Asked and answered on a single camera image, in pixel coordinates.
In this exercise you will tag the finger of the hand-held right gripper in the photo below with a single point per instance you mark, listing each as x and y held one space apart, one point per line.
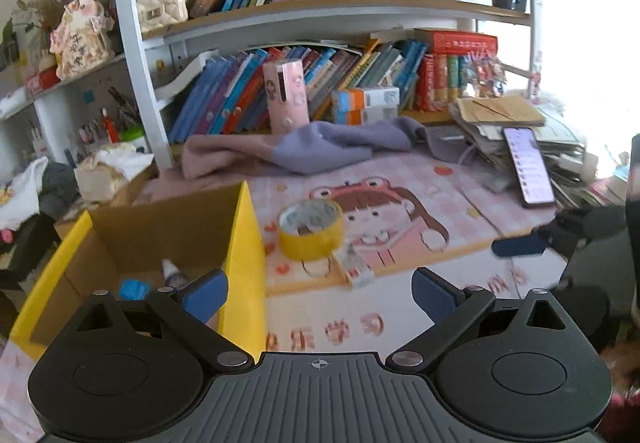
520 246

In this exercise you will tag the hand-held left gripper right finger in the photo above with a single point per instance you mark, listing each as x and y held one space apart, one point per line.
432 295

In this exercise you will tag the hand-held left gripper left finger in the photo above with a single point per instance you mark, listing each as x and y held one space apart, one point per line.
205 297

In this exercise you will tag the yellow cardboard box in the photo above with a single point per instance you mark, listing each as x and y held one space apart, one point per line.
245 283

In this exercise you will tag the small blue toy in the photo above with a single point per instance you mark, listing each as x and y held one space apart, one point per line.
134 289

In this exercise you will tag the yellow tape roll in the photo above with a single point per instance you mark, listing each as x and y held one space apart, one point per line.
310 245

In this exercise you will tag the person's right forearm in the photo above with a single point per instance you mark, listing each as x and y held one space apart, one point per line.
622 403

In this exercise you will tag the small white spray bottle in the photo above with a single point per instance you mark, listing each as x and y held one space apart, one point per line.
174 274

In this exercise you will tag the smartphone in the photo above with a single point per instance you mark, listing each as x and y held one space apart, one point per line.
530 168

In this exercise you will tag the pink printed desk mat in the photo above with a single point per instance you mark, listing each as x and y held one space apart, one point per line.
400 203

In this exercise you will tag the stack of papers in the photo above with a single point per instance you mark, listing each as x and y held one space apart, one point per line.
570 158

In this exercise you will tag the brown cardboard sheets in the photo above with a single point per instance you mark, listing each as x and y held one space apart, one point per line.
500 109

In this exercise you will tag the pink cloth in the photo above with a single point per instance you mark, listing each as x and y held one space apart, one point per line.
225 155

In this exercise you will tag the cream fabric bundle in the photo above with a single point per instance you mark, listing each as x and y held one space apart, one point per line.
105 175

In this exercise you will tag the purple cloth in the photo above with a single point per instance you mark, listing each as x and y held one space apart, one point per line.
340 143

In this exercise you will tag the dark grey garment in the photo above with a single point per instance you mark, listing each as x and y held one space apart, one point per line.
60 188

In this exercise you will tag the red boxed book set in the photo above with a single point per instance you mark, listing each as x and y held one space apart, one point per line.
460 68

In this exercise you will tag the orange and white box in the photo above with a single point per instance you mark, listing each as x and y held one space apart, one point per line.
365 115
367 97

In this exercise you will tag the pot of pens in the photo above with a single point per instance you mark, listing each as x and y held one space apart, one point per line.
115 123

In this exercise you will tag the row of blue books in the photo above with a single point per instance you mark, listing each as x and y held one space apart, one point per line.
225 98

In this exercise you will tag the white garment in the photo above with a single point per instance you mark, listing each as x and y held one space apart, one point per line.
20 193

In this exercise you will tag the pink cylinder canister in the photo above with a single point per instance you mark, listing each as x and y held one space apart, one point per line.
286 95

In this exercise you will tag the white side shelf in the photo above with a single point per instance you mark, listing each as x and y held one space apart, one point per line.
50 108

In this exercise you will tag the white bookshelf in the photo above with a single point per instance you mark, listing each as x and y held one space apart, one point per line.
132 48

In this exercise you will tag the floral doll figure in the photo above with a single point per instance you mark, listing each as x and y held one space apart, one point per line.
82 40

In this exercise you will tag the cream quilted handbag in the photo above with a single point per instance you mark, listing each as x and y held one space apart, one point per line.
162 5

